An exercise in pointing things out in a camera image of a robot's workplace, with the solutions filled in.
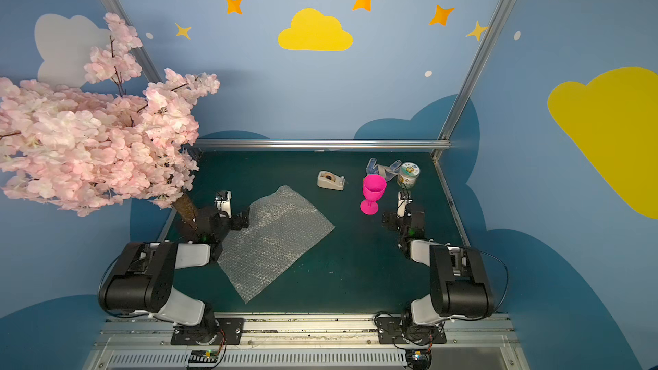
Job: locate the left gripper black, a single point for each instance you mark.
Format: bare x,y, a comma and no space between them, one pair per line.
239,218

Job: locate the controller board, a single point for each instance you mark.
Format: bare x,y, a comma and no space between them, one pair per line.
202,359
418,360

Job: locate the beige tape dispenser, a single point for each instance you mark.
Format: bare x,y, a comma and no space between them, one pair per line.
328,180

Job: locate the blue white work glove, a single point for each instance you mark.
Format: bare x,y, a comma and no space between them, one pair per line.
388,172

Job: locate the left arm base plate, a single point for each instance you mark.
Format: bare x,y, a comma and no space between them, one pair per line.
225,331

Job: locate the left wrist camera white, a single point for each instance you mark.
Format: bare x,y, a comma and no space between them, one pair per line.
222,202

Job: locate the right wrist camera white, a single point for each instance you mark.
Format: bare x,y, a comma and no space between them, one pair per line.
404,199

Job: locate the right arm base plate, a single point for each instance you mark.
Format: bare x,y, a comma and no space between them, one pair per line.
398,330

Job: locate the green label tape roll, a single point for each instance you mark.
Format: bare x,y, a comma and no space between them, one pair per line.
408,175

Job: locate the right controller board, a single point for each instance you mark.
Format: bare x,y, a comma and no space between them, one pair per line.
418,360

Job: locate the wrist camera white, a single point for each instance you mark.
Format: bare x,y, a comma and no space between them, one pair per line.
404,199
222,202

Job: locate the aluminium rail frame front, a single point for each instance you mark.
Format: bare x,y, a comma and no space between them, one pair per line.
290,341

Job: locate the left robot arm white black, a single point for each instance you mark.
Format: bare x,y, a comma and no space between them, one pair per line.
141,280

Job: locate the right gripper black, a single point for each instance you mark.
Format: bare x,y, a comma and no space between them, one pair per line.
391,218

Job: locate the pink plastic wine glass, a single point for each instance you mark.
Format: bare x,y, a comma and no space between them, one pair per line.
374,187

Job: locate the bubble wrap sheet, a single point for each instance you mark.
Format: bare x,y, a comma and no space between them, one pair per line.
283,227

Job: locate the pink cherry blossom tree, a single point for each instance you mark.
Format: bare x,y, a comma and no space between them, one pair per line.
81,151

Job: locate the left controller board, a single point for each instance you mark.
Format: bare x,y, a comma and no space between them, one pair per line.
202,359

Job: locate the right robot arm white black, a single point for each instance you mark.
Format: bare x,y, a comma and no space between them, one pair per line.
459,288

